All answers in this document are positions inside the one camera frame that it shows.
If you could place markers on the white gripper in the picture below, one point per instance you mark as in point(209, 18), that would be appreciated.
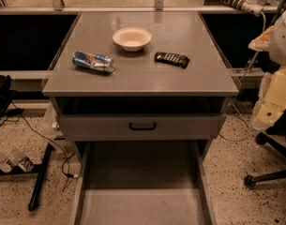
point(282, 44)

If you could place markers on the dark chocolate rxbar wrapper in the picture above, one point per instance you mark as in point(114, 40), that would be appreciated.
point(173, 59)

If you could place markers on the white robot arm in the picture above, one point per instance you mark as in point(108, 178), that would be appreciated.
point(277, 51)

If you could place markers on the grey drawer cabinet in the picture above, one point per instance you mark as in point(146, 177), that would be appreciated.
point(139, 84)

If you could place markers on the closed grey top drawer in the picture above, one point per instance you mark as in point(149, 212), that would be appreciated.
point(140, 127)

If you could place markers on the open grey middle drawer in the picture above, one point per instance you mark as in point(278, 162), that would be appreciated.
point(142, 183)

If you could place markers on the black office chair base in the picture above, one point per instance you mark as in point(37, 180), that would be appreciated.
point(271, 166)

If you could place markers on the white power strip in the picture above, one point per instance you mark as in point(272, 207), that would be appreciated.
point(249, 6)

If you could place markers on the white paper bowl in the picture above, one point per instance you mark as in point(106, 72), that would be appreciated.
point(132, 39)

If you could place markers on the blue silver energy drink can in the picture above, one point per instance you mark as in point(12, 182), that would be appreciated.
point(96, 62)

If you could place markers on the black floor stand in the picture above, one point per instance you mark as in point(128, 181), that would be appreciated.
point(40, 171)

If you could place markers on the right clear water bottle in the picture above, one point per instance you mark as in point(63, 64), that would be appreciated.
point(23, 161)

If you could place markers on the clear water bottle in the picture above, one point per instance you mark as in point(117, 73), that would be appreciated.
point(6, 165)
point(23, 161)

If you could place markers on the left clear water bottle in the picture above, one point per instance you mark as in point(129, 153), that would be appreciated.
point(6, 165)

